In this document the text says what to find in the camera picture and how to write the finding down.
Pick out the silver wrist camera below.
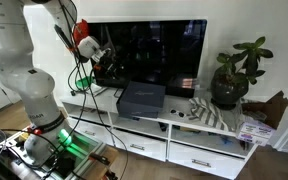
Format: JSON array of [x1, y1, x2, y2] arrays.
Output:
[[91, 48, 106, 63]]

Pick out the white sunglasses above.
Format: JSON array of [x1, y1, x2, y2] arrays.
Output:
[[169, 108, 187, 119]]

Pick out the navy shoe box lid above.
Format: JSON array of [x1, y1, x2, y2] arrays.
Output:
[[119, 80, 167, 110]]

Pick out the long black cable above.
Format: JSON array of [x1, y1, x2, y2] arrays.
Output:
[[57, 0, 130, 180]]

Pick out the green plant in dark pot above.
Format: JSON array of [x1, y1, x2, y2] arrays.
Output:
[[210, 35, 274, 110]]

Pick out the white tv cabinet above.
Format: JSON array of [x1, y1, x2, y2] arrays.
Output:
[[60, 84, 262, 180]]

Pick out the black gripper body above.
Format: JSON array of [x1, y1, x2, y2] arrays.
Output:
[[96, 49, 125, 78]]

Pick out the green plastic bin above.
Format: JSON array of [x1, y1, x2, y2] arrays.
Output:
[[75, 75, 95, 91]]

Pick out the grey white striped cloth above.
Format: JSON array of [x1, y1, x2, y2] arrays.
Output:
[[187, 96, 242, 132]]

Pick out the black flat screen television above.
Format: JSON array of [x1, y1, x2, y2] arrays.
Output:
[[88, 19, 208, 90]]

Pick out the white cabinet drawer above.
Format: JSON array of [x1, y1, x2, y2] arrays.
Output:
[[67, 117, 115, 146], [112, 128, 168, 162], [167, 141, 247, 180]]

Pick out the white purple printed box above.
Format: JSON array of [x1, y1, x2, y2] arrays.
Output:
[[236, 120, 276, 147]]

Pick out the robot base table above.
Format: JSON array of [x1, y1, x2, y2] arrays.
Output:
[[0, 124, 122, 180]]

